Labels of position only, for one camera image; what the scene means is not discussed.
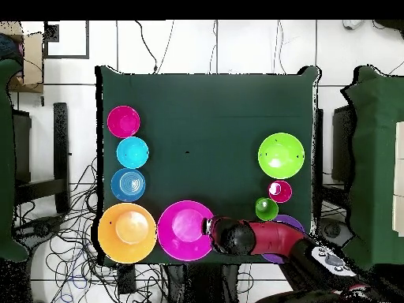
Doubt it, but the dark green cup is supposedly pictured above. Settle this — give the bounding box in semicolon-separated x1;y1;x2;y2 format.
254;196;279;222

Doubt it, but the cardboard box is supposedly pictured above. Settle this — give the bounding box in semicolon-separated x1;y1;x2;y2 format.
7;32;44;94

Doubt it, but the red bowl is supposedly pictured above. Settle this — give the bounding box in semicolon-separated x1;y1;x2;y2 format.
107;105;141;139

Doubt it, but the pink bowl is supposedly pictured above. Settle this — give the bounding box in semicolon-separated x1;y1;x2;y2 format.
156;200;216;262

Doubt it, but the black stand frame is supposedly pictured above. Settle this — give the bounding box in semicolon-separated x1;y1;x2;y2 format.
331;105;356;184
12;102;71;215

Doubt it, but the green bowl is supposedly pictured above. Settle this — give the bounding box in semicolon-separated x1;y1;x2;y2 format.
257;132;306;180

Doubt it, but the tangle of black cables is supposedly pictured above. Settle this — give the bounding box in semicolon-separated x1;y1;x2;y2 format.
12;155;168;303

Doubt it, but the orange bowl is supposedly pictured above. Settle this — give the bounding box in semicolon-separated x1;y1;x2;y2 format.
97;202;158;264

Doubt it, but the dark grey pedestal leg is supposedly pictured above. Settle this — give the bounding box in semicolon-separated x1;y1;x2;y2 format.
12;213;69;244
316;217;354;247

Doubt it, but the turquoise bowl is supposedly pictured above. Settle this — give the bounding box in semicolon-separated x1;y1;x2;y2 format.
115;136;150;170

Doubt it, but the red cup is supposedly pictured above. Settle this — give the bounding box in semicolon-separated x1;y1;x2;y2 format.
267;180;294;204

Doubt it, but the translucent blue bowl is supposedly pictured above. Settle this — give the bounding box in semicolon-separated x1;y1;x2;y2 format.
110;167;147;202

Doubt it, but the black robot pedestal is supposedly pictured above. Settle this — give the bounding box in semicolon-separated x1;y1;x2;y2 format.
166;264;241;303

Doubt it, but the purple bowl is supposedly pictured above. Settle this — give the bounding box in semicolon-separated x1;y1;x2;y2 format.
260;214;306;264

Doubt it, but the black cable with plug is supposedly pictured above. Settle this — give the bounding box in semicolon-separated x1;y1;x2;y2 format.
135;20;159;75

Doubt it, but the dark green table cloth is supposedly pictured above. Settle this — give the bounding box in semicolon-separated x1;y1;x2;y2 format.
340;65;404;272
0;58;30;263
95;65;321;266

